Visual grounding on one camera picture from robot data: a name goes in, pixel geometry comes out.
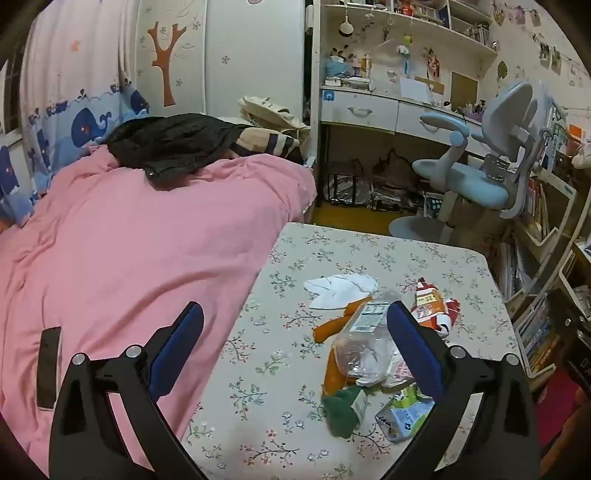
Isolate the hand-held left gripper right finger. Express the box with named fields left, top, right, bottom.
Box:
left=385, top=300, right=541, bottom=480

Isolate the black smartphone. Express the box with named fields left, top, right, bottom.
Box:
left=36, top=327, right=62, bottom=411

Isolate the red snack wrapper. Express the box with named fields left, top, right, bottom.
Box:
left=411, top=277, right=462, bottom=337

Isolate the white desk with drawers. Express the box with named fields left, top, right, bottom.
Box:
left=318, top=83, right=509, bottom=158

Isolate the blue bag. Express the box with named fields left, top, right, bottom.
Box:
left=324, top=56, right=352, bottom=85

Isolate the pink blanket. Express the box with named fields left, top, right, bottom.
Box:
left=0, top=145, right=319, bottom=476

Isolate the blue grey desk chair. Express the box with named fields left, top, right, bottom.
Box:
left=388, top=80, right=555, bottom=245

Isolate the green white drink carton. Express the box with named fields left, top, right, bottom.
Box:
left=374, top=388, right=437, bottom=444

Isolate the red cloth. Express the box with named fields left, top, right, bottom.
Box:
left=538, top=364, right=591, bottom=455

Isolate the orange peel piece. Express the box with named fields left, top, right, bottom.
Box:
left=314, top=298, right=374, bottom=343

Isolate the brown paper bag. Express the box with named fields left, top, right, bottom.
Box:
left=373, top=150, right=416, bottom=188

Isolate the brown cork board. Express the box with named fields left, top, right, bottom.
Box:
left=450, top=71, right=478, bottom=112

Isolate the clear plastic bag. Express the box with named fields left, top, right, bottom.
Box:
left=332, top=291, right=416, bottom=387

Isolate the white wardrobe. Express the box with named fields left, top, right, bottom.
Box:
left=136, top=0, right=308, bottom=125

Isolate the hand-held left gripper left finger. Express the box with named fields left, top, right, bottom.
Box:
left=48, top=301, right=208, bottom=480

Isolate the white desk hutch shelf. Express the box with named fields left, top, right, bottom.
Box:
left=314, top=0, right=499, bottom=102

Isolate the white bookshelf with books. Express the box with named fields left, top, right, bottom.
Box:
left=489, top=138, right=591, bottom=384

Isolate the striped pillow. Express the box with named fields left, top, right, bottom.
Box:
left=228, top=127, right=301, bottom=162

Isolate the string of wall photos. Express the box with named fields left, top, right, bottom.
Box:
left=538, top=41, right=591, bottom=88

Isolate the green knitted cloth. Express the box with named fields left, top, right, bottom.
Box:
left=322, top=385, right=368, bottom=439

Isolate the beige canvas tote bag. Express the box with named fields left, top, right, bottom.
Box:
left=238, top=95, right=311, bottom=139

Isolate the black jacket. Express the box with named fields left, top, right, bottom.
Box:
left=99, top=113, right=252, bottom=190

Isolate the orange tree sticker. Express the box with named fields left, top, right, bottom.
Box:
left=147, top=21, right=181, bottom=107

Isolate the blue whale print bedding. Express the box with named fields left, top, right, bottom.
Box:
left=0, top=85, right=151, bottom=227

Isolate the white paper tissue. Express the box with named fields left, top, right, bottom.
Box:
left=303, top=274, right=379, bottom=311

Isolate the pink curtain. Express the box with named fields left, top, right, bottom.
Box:
left=18, top=0, right=139, bottom=144

